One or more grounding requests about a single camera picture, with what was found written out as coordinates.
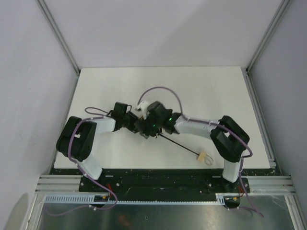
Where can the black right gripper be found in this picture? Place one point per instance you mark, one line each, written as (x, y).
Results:
(150, 129)

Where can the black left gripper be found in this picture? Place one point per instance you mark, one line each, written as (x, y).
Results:
(138, 125)

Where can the beige folding umbrella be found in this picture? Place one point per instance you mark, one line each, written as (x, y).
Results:
(174, 150)

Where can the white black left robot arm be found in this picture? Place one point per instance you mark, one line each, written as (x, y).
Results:
(77, 137)

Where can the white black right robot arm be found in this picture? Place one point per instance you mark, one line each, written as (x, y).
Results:
(228, 137)

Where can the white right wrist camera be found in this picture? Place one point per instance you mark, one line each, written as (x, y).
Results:
(142, 106)

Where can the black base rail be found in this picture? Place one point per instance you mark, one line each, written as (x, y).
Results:
(165, 185)

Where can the aluminium front cross rail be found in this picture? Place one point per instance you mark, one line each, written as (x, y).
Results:
(259, 185)

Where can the aluminium right side rail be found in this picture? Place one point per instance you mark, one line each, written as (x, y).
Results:
(260, 118)

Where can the aluminium left corner post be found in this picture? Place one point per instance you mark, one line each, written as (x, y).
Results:
(58, 35)

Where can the aluminium corner frame post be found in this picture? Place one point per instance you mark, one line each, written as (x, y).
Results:
(273, 25)

